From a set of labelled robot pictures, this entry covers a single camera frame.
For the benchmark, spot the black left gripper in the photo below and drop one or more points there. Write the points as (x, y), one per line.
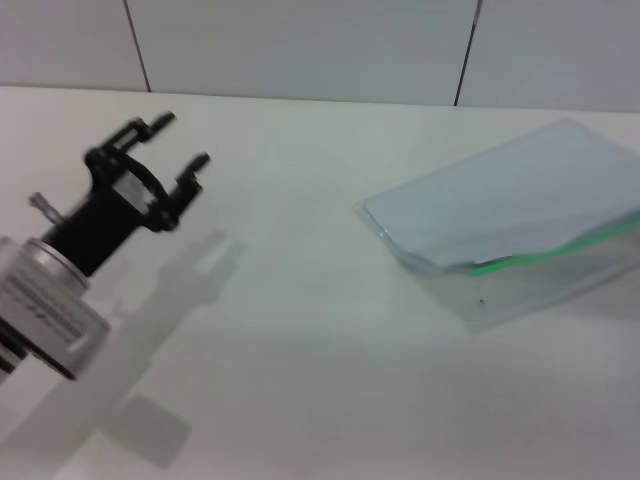
(115, 210)

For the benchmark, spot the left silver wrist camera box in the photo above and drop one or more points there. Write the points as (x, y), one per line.
(50, 315)

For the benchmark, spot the clear document bag green zipper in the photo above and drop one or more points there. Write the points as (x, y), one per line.
(525, 200)

